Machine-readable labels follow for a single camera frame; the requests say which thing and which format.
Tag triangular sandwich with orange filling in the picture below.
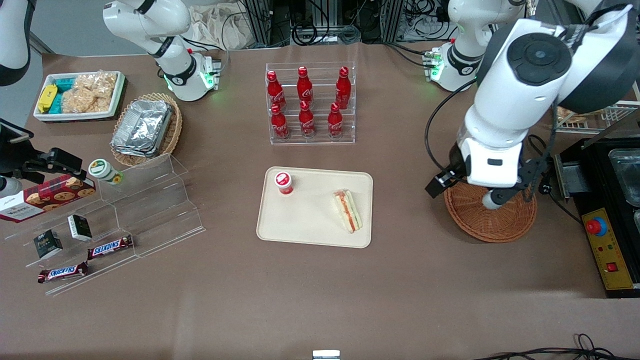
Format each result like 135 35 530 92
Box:
333 188 364 234

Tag round brown wicker basket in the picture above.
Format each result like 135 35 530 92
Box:
443 176 538 244

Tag oval light wicker basket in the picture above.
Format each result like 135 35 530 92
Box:
109 92 184 168

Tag beige plastic serving tray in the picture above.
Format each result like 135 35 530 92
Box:
256 166 375 249

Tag red tartan cookie box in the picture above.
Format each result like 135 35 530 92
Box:
0 174 97 224

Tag small black carton box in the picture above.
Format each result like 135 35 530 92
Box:
33 229 64 260
67 214 94 242

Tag small cup with green lid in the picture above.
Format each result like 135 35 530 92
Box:
88 158 124 186

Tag clear bag of fried snacks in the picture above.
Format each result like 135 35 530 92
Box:
557 105 592 124

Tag yellow snack packet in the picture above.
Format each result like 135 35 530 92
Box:
37 84 59 114

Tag brown Snickers chocolate bar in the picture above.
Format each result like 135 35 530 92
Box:
37 261 90 285
87 234 135 261

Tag red emergency stop button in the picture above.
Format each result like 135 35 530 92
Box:
585 217 609 237

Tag black countertop grill appliance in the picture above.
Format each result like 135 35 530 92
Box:
553 112 640 300

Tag clear bag of rice crackers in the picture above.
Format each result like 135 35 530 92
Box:
61 71 118 115

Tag white rectangular plastic bin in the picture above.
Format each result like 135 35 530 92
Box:
33 70 126 122

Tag stacked aluminium foil containers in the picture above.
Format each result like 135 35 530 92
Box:
110 99 174 159

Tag clear acrylic stepped display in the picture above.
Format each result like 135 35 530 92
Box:
4 152 206 297

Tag red cola bottle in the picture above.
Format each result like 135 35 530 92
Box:
297 66 314 104
270 103 290 140
266 70 287 111
335 66 352 110
327 102 344 139
298 100 316 139

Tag clear acrylic bottle rack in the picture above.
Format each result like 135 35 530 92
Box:
265 61 356 146

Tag small cup with red lid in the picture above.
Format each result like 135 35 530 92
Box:
273 171 295 196

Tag crumpled beige cloth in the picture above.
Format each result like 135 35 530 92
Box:
186 3 257 51

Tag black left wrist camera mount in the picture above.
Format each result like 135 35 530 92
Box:
424 142 469 199

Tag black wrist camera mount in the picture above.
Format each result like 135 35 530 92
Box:
424 142 469 199
0 118 84 186

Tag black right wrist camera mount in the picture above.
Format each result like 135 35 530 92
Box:
0 118 84 186

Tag black power cable with plug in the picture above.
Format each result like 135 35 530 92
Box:
527 134 584 224

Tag white wire shelf rack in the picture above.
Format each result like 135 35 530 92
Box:
552 82 640 136

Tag black floor cables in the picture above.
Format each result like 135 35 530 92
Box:
471 333 640 360

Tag aluminium profile frame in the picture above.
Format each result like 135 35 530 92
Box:
244 0 275 47
382 0 407 44

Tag tangled black background cables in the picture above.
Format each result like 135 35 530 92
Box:
289 0 362 47

